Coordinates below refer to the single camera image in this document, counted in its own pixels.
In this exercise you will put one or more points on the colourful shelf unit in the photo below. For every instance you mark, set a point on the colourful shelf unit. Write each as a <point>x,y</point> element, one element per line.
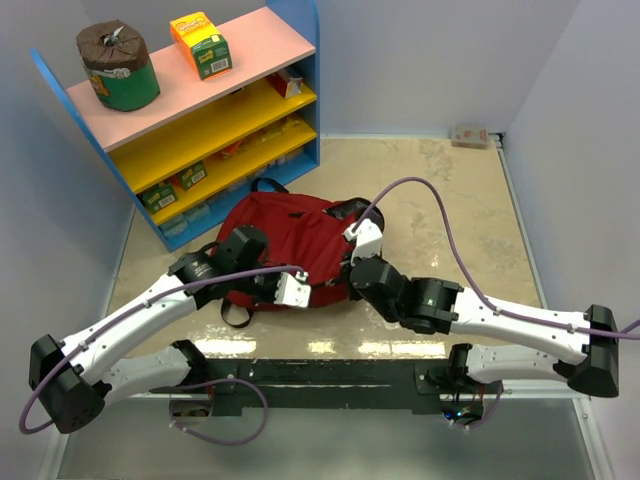
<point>236,123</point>

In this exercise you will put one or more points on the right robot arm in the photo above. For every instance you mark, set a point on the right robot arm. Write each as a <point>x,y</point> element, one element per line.
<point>577,348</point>

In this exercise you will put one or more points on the green brown wrapped roll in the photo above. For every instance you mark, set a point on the green brown wrapped roll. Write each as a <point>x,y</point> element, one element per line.
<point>118,65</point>

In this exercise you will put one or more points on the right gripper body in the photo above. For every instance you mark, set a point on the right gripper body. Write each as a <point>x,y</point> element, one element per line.
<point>390,314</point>

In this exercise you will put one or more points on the red white box on shelf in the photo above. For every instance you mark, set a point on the red white box on shelf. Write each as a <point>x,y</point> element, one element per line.
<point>286,82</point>

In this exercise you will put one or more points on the aluminium rail frame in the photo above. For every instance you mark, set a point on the aluminium rail frame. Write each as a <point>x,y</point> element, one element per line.
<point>535,433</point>

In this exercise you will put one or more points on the green sponge box upper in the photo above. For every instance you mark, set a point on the green sponge box upper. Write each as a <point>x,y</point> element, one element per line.
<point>188,177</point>

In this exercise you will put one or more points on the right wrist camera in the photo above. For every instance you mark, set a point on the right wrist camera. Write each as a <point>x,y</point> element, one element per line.
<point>366,238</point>

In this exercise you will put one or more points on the green sponge box lower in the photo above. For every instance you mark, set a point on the green sponge box lower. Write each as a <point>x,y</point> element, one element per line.
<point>158,196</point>

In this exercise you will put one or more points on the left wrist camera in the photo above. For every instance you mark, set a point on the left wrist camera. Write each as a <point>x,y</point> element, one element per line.
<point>293,290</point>

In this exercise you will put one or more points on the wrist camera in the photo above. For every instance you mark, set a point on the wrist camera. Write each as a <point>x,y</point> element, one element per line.
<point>293,290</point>
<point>366,238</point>

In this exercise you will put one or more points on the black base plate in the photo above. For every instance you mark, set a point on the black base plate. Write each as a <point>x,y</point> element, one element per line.
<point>327,384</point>

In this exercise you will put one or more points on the orange green sponge box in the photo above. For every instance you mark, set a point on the orange green sponge box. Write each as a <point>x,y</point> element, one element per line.
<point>202,44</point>

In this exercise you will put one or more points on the small pink card box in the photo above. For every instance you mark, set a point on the small pink card box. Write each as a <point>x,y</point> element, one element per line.
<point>472,137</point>

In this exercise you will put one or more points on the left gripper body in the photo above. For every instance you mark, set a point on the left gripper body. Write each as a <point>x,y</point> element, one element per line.
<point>262,288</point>

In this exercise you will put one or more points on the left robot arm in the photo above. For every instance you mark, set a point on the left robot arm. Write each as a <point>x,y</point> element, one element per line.
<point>76,378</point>

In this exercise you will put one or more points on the red backpack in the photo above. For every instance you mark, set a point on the red backpack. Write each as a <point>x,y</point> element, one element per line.
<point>302,230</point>

